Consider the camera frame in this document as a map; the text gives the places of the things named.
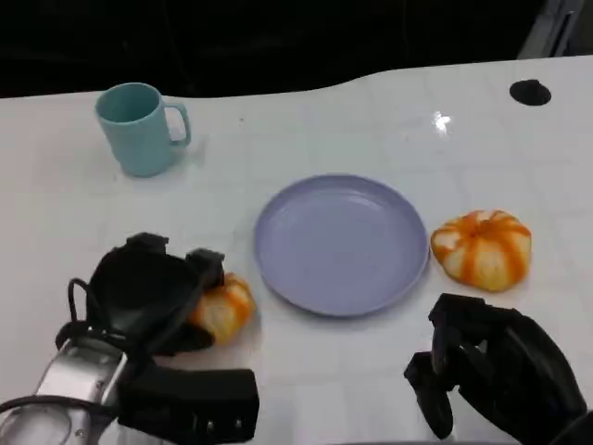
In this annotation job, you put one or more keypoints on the lilac plate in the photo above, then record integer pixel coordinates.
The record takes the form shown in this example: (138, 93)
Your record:
(340, 245)

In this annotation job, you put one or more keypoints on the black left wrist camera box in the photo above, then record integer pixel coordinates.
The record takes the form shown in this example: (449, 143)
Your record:
(194, 403)

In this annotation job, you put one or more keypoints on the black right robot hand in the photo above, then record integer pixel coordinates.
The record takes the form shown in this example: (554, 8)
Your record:
(519, 375)

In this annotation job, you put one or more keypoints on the pale green mug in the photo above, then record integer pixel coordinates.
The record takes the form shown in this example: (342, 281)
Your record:
(138, 138)

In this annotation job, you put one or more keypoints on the black round table grommet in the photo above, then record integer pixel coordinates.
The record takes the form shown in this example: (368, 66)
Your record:
(529, 92)

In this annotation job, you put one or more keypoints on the grey metal frame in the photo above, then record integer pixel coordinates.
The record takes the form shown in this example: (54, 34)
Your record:
(546, 32)

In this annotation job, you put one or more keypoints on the orange and white bread roll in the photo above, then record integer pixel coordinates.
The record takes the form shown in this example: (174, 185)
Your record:
(227, 306)
(484, 252)

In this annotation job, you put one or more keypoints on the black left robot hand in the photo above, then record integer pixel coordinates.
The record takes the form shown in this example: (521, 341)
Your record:
(139, 296)

